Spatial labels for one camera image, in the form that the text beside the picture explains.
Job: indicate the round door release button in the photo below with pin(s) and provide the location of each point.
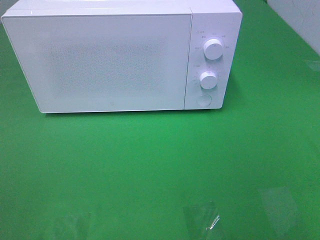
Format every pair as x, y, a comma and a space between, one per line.
204, 100

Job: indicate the white timer knob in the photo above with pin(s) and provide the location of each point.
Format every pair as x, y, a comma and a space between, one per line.
208, 80

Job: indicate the white microwave door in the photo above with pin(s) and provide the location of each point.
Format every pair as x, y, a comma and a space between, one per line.
105, 63

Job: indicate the white power knob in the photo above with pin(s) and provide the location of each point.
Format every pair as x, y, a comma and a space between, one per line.
213, 48

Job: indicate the white microwave oven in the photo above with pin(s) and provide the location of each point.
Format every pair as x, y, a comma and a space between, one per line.
209, 19

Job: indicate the clear tape patch centre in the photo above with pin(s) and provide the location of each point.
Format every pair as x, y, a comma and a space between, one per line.
203, 222

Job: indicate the clear tape patch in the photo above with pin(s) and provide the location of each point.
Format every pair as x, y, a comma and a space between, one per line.
280, 208
203, 222
314, 65

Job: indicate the clear tape patch far right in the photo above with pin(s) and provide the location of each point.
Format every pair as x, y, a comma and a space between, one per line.
314, 65

